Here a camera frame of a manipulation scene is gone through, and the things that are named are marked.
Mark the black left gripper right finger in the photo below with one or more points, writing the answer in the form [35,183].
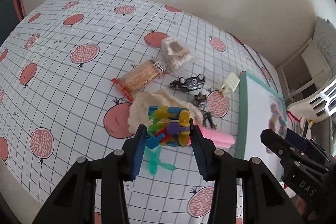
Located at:
[264,199]

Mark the white plastic chair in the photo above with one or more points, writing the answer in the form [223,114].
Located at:
[318,106]

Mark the black toy car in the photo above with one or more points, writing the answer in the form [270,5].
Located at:
[188,84]

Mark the cream knitted cloth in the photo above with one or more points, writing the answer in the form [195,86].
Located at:
[143,100]

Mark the black gold robot figure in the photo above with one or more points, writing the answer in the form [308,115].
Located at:
[199,100]

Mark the white grid pomegranate bedsheet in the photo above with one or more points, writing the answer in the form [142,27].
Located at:
[58,101]

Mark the teal white storage box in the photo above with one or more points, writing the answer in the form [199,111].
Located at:
[256,98]

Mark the colourful plastic block toy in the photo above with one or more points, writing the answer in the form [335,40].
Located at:
[169,126]

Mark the white shelf unit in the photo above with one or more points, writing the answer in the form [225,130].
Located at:
[305,69]

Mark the cotton swabs plastic bag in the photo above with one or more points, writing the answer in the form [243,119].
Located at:
[177,54]

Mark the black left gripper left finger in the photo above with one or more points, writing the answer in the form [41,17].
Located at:
[73,199]

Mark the cream plastic hair claw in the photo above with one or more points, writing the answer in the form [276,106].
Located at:
[228,85]

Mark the teal plastic connector toy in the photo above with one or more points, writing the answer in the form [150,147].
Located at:
[154,161]

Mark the toothpick pack red edges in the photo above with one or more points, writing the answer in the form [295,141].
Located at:
[136,79]

